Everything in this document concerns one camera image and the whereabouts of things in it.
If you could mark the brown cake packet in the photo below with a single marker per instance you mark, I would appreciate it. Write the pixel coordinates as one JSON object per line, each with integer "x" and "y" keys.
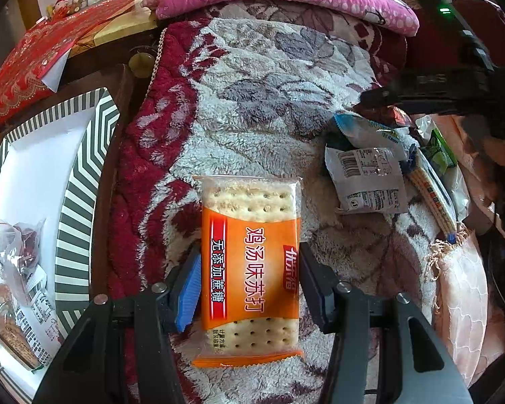
{"x": 17, "y": 332}

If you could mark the orange cracker packet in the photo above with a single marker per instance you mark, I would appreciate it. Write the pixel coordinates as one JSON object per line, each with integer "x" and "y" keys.
{"x": 252, "y": 261}

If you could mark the maroon cloth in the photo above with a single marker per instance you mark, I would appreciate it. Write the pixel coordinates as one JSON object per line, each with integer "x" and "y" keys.
{"x": 421, "y": 46}

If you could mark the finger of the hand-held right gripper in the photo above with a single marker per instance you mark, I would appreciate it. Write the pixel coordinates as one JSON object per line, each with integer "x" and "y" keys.
{"x": 383, "y": 94}

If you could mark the person's right hand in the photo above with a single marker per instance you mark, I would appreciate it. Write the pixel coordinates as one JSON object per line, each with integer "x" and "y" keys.
{"x": 503, "y": 149}

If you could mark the peach quilted cloth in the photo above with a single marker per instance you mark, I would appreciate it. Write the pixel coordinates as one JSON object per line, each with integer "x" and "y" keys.
{"x": 463, "y": 294}

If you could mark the green snack packet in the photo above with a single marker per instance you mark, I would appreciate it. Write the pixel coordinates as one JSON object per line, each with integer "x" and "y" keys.
{"x": 439, "y": 151}

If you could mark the white barcode snack packet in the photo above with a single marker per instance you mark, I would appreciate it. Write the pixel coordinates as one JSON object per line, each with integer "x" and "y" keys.
{"x": 366, "y": 181}

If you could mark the clear plastic bag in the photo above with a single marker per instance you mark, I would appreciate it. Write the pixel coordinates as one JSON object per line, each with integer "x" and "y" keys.
{"x": 461, "y": 189}

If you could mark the floral fleece blanket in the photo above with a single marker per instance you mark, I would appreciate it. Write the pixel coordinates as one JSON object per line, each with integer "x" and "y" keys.
{"x": 256, "y": 105}

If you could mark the red gold patterned cloth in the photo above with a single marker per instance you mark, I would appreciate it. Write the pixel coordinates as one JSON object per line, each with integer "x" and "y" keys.
{"x": 25, "y": 63}

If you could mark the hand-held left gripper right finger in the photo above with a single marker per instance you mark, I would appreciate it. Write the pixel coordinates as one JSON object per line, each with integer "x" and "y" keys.
{"x": 315, "y": 286}

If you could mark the clear bag of red dates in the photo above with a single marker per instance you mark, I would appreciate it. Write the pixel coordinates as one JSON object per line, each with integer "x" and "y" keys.
{"x": 21, "y": 252}

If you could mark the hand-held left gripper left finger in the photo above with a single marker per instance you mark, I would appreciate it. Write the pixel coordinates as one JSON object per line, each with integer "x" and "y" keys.
{"x": 189, "y": 298}

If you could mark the long striped snack packet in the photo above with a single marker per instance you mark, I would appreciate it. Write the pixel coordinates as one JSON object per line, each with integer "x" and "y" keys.
{"x": 433, "y": 197}

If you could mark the green white striped box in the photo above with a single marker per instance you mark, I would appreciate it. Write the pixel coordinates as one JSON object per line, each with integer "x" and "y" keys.
{"x": 80, "y": 168}

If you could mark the red snack packet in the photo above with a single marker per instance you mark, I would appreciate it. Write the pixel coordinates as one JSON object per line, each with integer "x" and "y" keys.
{"x": 397, "y": 115}

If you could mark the brass round knob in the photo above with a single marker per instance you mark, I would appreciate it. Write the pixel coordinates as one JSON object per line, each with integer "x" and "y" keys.
{"x": 141, "y": 64}

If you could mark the dark wooden bed frame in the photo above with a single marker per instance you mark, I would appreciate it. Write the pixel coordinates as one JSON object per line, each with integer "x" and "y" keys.
{"x": 109, "y": 202}

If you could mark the plush toys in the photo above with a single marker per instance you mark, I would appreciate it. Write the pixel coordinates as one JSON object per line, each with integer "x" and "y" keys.
{"x": 65, "y": 6}

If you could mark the blue white snack packet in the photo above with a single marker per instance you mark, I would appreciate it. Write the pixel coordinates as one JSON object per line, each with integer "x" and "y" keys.
{"x": 362, "y": 132}

